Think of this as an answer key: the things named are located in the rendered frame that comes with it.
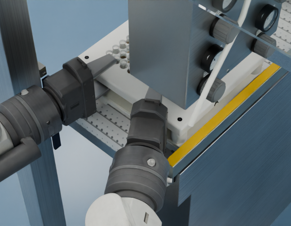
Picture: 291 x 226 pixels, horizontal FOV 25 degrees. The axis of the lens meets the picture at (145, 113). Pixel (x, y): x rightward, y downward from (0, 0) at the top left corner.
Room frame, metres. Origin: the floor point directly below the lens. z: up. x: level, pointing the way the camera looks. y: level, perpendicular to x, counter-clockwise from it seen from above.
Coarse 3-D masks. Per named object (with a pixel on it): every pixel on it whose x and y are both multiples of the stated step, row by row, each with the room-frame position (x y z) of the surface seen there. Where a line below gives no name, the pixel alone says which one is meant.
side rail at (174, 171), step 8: (280, 72) 0.83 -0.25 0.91; (272, 80) 0.81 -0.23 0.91; (264, 88) 0.80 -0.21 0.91; (248, 96) 0.76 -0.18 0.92; (256, 96) 0.78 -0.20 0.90; (240, 104) 0.74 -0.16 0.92; (248, 104) 0.76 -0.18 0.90; (232, 112) 0.73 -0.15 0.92; (240, 112) 0.74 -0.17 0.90; (224, 120) 0.71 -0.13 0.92; (232, 120) 0.73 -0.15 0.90; (216, 128) 0.69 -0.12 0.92; (224, 128) 0.71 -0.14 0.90; (208, 136) 0.68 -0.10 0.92; (216, 136) 0.69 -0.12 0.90; (200, 144) 0.66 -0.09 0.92; (208, 144) 0.68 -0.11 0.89; (192, 152) 0.65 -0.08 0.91; (184, 160) 0.63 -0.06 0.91; (176, 168) 0.62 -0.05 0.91
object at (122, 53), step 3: (126, 48) 0.84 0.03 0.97; (120, 51) 0.83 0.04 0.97; (123, 51) 0.83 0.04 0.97; (126, 51) 0.83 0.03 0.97; (120, 54) 0.82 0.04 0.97; (123, 54) 0.82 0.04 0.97; (126, 54) 0.82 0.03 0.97; (120, 57) 0.82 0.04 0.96; (123, 57) 0.82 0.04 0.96; (126, 57) 0.82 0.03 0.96
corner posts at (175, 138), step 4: (256, 68) 0.82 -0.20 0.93; (260, 68) 0.83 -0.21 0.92; (252, 72) 0.82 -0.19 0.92; (256, 72) 0.82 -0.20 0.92; (172, 132) 0.67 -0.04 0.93; (172, 136) 0.67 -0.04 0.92; (176, 136) 0.67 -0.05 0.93; (180, 136) 0.67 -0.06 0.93; (184, 136) 0.67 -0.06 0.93; (172, 140) 0.67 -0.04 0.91; (176, 140) 0.67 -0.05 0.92; (180, 140) 0.67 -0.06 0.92; (184, 140) 0.67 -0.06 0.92
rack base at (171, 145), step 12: (240, 84) 0.80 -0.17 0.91; (108, 96) 0.77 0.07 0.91; (120, 96) 0.77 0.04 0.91; (228, 96) 0.77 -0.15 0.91; (120, 108) 0.75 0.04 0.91; (216, 108) 0.74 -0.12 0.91; (204, 120) 0.72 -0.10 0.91; (168, 132) 0.69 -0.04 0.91; (192, 132) 0.69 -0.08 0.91; (168, 144) 0.67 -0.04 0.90; (180, 144) 0.66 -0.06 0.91
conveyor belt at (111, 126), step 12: (108, 108) 0.77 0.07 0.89; (84, 120) 0.75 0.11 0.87; (96, 120) 0.74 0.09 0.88; (108, 120) 0.74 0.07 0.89; (120, 120) 0.74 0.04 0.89; (96, 132) 0.72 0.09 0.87; (108, 132) 0.72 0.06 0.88; (120, 132) 0.71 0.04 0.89; (108, 144) 0.70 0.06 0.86; (120, 144) 0.69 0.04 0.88; (168, 156) 0.66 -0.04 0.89
